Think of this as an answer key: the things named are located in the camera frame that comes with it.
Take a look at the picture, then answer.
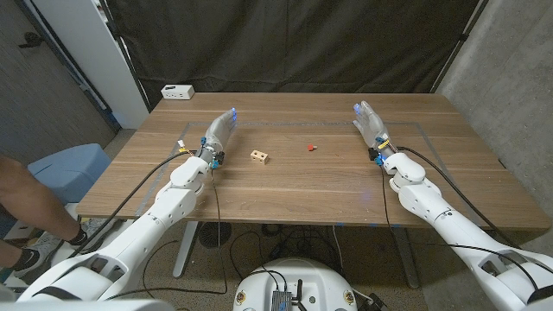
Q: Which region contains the white table leg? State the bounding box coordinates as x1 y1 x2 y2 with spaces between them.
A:
172 220 200 279

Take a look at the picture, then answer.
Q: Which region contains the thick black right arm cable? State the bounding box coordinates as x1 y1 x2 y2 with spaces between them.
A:
396 145 522 251

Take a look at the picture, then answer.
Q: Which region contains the white floor cable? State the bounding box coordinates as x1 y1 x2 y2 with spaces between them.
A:
331 224 346 273

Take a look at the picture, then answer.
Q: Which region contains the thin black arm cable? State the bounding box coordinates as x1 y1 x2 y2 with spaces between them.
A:
103 168 229 301
379 166 541 293

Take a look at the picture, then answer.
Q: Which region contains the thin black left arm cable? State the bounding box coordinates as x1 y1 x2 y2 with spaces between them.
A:
103 168 229 301

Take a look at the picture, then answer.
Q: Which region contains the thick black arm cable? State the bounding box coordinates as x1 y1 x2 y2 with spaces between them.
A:
67 149 200 259
396 145 522 251

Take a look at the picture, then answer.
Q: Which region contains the black backdrop stand pole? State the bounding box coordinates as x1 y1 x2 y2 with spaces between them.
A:
99 0 153 113
430 0 492 94

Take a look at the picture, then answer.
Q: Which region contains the light blue stool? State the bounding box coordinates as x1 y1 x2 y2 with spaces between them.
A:
27 143 112 206

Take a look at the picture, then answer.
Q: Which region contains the dark wall rail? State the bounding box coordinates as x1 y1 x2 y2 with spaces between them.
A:
15 0 123 130

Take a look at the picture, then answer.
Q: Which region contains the white cabinet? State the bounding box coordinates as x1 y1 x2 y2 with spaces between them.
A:
32 0 150 130

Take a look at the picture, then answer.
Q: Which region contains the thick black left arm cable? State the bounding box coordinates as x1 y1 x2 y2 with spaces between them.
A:
67 149 200 259

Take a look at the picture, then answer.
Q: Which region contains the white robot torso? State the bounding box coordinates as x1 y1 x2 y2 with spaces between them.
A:
232 257 359 311

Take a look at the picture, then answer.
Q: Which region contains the grey table leg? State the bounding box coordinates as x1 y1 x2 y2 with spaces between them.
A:
391 226 421 289

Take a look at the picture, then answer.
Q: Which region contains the black floor cable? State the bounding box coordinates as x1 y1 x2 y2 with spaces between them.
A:
227 231 264 282

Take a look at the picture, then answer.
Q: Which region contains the white power strip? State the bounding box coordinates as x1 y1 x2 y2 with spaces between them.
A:
160 84 196 101

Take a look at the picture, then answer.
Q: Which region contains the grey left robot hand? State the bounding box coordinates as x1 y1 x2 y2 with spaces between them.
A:
197 107 238 164

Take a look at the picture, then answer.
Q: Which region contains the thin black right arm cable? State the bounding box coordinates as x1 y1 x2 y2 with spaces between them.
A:
379 166 541 293

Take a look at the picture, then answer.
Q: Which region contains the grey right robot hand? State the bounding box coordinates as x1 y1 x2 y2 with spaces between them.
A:
352 100 397 160

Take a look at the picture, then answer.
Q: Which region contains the large wooden board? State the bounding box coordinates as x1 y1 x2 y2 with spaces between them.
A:
136 121 487 217

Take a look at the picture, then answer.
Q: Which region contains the grey electronics module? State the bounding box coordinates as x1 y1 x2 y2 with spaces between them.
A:
270 289 294 311

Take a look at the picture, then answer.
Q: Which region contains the round black floor grille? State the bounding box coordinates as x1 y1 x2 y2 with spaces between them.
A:
198 221 233 250

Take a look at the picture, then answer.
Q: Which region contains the grey sneaker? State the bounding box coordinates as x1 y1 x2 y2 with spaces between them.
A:
12 232 66 280
79 217 116 243

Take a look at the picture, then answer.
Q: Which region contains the black floor device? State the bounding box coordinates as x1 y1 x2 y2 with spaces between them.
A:
366 293 390 311

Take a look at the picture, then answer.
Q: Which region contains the black backdrop curtain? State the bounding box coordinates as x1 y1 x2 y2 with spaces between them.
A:
101 0 492 109

